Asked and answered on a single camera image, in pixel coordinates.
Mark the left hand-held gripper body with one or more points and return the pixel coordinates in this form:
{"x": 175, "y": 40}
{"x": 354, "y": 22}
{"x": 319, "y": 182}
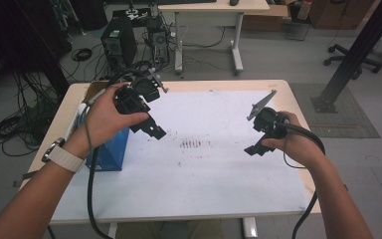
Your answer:
{"x": 146, "y": 89}

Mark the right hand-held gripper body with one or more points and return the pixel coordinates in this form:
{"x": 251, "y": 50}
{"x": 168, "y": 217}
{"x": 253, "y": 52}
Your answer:
{"x": 270, "y": 122}

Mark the blue cardboard box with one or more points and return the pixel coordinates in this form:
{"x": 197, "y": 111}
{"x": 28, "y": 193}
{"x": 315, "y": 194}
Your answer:
{"x": 112, "y": 156}

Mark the person's right hand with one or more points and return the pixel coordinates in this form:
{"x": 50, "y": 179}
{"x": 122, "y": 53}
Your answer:
{"x": 301, "y": 146}

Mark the person's left hand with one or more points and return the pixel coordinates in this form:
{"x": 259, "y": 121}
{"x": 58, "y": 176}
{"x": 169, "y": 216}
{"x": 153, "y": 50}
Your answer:
{"x": 102, "y": 122}

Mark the small black computer tower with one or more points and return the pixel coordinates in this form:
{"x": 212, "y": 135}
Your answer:
{"x": 159, "y": 46}

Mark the large black computer tower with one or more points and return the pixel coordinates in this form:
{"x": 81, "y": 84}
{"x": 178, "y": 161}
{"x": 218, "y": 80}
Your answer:
{"x": 119, "y": 43}

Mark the grey floor mat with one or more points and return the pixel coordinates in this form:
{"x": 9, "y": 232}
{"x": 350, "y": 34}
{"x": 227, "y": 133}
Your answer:
{"x": 348, "y": 116}

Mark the white table leg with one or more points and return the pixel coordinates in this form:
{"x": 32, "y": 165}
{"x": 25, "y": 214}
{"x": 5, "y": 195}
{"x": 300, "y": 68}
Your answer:
{"x": 250, "y": 228}

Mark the white wristwatch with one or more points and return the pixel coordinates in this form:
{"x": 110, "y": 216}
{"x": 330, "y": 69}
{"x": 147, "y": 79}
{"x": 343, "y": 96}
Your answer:
{"x": 68, "y": 159}

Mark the black keyboard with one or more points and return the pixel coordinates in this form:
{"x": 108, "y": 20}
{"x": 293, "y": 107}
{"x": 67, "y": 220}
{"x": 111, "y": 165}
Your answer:
{"x": 189, "y": 1}

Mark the brown cardboard box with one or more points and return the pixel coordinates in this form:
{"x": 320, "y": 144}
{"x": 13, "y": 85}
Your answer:
{"x": 265, "y": 18}

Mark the black office chair base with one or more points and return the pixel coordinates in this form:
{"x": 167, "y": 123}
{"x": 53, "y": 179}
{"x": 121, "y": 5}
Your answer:
{"x": 354, "y": 59}

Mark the white desk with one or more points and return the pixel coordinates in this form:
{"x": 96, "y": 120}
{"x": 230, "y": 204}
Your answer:
{"x": 212, "y": 6}

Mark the black computer mouse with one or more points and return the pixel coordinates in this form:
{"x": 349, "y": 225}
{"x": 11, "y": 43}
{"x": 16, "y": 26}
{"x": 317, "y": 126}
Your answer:
{"x": 234, "y": 2}

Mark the wooden cabinet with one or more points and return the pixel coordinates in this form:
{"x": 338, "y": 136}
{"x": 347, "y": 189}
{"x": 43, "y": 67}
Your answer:
{"x": 338, "y": 13}

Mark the black metal post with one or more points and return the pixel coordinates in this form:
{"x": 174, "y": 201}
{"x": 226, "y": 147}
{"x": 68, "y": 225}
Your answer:
{"x": 361, "y": 46}

